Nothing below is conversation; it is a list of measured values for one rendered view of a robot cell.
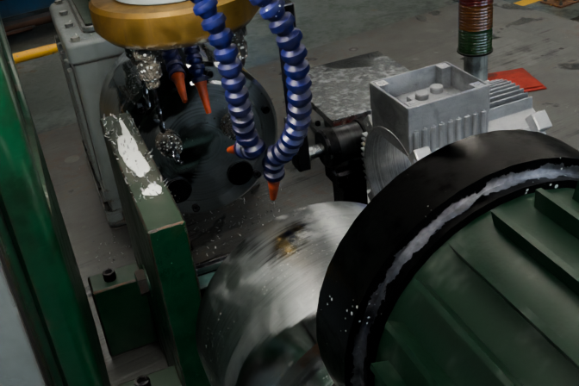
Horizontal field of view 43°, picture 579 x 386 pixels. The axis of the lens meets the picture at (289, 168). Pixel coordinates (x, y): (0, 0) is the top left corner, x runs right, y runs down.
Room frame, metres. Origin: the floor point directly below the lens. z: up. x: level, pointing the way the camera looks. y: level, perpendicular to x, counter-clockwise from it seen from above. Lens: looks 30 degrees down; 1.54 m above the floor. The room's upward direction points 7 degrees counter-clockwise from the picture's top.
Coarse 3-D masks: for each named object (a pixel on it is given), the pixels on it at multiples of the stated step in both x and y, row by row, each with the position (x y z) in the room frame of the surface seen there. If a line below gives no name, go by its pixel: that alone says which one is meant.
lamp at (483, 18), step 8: (464, 8) 1.23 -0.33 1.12; (472, 8) 1.22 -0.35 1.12; (480, 8) 1.22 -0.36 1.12; (488, 8) 1.22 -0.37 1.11; (464, 16) 1.23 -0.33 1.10; (472, 16) 1.22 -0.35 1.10; (480, 16) 1.22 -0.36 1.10; (488, 16) 1.22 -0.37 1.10; (464, 24) 1.23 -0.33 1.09; (472, 24) 1.22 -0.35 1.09; (480, 24) 1.22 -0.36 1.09; (488, 24) 1.22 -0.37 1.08
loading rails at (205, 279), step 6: (222, 258) 0.85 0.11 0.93; (204, 264) 0.84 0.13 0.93; (210, 264) 0.84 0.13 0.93; (216, 264) 0.84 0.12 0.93; (198, 270) 0.83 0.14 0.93; (204, 270) 0.84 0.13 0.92; (210, 270) 0.84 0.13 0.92; (216, 270) 0.84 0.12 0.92; (198, 276) 0.83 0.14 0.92; (204, 276) 0.83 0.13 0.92; (210, 276) 0.83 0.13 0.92; (204, 282) 0.81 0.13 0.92; (204, 288) 0.80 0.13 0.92
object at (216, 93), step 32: (128, 64) 1.08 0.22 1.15; (160, 64) 1.02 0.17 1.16; (128, 96) 0.99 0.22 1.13; (160, 96) 0.98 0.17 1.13; (192, 96) 0.99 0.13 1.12; (224, 96) 1.01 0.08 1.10; (256, 96) 1.03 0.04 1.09; (192, 128) 0.99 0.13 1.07; (224, 128) 0.99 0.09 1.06; (256, 128) 1.02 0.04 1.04; (160, 160) 0.97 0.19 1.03; (192, 160) 0.99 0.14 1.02; (224, 160) 1.00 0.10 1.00; (256, 160) 1.02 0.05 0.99; (192, 192) 0.98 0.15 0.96; (224, 192) 1.00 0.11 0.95
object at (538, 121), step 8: (488, 80) 0.98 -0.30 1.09; (536, 112) 0.86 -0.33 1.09; (544, 112) 0.86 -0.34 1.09; (368, 120) 0.91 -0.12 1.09; (528, 120) 0.86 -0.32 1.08; (536, 120) 0.85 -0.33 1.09; (544, 120) 0.85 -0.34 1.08; (368, 128) 0.91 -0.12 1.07; (536, 128) 0.85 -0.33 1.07; (544, 128) 0.85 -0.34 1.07; (416, 152) 0.80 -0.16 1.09; (424, 152) 0.80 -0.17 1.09; (416, 160) 0.79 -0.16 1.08
